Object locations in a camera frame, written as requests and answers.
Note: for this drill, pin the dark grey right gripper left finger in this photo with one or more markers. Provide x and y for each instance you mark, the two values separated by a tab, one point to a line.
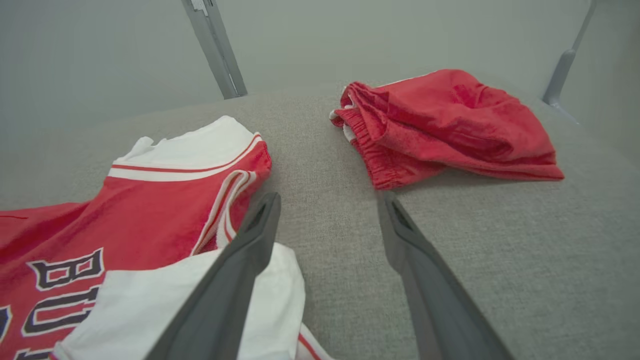
225	300

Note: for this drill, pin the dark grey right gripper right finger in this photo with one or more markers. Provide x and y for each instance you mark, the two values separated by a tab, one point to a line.
435	300

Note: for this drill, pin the red white basketball jersey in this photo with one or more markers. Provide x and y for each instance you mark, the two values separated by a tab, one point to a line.
150	215

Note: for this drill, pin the red shorts white side stripe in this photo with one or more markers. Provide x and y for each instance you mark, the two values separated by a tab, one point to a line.
450	125

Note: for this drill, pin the grey rounded support foot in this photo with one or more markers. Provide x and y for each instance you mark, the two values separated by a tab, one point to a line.
562	70

